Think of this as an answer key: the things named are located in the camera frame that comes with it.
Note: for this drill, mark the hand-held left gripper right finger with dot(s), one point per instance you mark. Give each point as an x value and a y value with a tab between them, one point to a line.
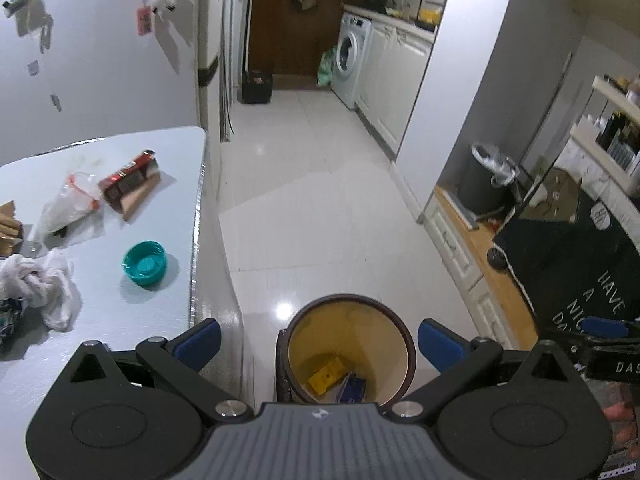
439	349

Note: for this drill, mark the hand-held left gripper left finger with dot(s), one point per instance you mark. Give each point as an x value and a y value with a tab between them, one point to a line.
199	346

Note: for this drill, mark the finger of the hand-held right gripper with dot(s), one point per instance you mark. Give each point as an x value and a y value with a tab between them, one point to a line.
605	327

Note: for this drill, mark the brown trash bin yellow inside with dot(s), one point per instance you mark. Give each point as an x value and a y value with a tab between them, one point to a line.
360	342

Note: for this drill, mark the teal plastic lid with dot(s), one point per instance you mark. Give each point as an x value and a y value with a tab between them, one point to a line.
144	262

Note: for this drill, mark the white plastic bag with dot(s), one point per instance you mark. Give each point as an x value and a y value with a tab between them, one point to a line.
47	282

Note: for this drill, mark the red snack wrapper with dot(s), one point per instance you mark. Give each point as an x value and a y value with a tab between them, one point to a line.
127	182

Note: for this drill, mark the clear plastic bag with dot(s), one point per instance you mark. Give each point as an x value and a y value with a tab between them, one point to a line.
65	207

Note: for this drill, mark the brown cardboard piece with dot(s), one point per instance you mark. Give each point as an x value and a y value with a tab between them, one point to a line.
9	232

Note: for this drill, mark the grey trash can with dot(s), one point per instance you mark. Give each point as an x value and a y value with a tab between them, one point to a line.
480	187

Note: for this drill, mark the person's right hand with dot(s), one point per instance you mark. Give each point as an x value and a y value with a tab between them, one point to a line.
619	414

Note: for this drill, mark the black printed cloth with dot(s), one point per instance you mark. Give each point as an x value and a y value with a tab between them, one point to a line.
560	260

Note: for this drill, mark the dark blue packet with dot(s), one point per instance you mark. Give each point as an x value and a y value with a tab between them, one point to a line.
352	389

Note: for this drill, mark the white perforated strip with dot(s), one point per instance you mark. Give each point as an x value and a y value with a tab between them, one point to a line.
622	466

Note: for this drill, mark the white drawer cabinet wood top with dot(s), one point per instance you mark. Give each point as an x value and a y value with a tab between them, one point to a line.
455	250

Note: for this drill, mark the small black round object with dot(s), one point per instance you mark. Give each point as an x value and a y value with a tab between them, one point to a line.
496	256

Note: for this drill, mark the yellow flat packet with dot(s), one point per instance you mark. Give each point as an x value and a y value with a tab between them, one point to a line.
325	375

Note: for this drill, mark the grey flat tray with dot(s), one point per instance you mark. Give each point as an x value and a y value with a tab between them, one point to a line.
467	215

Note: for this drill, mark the white shelf unit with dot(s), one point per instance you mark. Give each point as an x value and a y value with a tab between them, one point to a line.
595	140

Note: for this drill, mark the black floor crate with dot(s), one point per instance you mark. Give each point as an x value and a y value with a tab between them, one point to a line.
257	87

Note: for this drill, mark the white kitchen cabinet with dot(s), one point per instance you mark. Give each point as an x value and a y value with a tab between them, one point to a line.
395	75

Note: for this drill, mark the small grey hanging tag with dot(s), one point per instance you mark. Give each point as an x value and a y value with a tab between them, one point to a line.
55	102
33	67

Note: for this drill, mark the white washing machine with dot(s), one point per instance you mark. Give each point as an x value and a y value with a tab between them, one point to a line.
352	60

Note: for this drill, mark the green plastic bag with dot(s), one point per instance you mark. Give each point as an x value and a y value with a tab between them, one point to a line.
326	69

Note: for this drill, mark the dark wooden door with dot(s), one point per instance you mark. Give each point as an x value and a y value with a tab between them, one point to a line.
285	35

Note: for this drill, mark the white refrigerator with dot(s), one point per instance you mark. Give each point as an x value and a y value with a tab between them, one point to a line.
210	20

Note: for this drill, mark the yellow kitchen container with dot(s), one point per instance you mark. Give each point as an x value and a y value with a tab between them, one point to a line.
429	16

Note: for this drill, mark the pink wall card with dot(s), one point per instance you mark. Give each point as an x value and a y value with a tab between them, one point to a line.
144	20

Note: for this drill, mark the white plush wall toy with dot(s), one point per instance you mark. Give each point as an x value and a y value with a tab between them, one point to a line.
163	1

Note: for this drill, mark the grey hanging wall toy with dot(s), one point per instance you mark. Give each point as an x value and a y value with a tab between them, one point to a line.
16	2

